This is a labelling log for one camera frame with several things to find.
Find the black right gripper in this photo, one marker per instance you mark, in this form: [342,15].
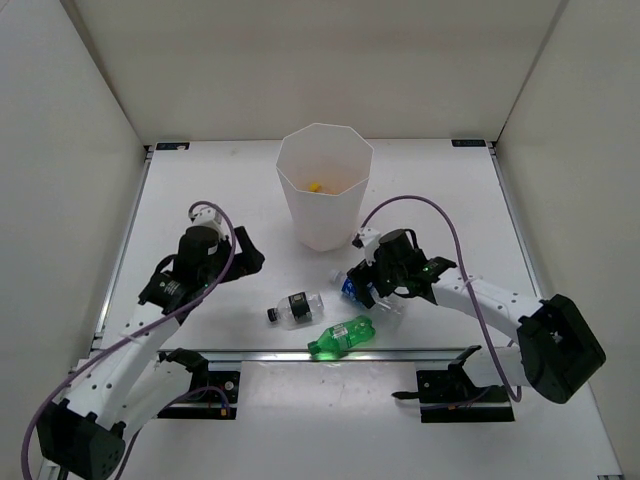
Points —
[364,273]

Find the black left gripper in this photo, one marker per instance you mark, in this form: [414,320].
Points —
[248,261]

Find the clear bottle blue label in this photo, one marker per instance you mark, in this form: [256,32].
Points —
[390,309]

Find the orange juice bottle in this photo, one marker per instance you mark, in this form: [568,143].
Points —
[336,183]

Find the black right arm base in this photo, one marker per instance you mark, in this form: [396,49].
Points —
[447,395]

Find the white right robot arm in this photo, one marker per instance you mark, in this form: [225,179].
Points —
[553,349]

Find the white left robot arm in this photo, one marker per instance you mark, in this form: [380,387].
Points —
[87,424]

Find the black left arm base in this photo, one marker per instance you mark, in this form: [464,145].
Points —
[212,393]

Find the white octagonal plastic bin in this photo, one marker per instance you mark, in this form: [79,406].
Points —
[323,222]

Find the green plastic bottle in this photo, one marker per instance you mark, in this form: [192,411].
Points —
[338,339]

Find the clear bottle black label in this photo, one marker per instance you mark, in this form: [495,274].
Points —
[297,310]

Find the left table corner label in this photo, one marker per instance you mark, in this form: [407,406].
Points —
[172,146]

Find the table corner label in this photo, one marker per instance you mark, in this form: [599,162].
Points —
[468,143]
[172,146]

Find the right table corner label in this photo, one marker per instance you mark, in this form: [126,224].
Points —
[468,143]

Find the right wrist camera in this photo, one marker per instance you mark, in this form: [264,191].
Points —
[367,240]

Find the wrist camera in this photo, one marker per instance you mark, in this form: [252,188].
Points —
[207,217]
[367,240]

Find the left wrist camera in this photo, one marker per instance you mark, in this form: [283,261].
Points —
[207,217]

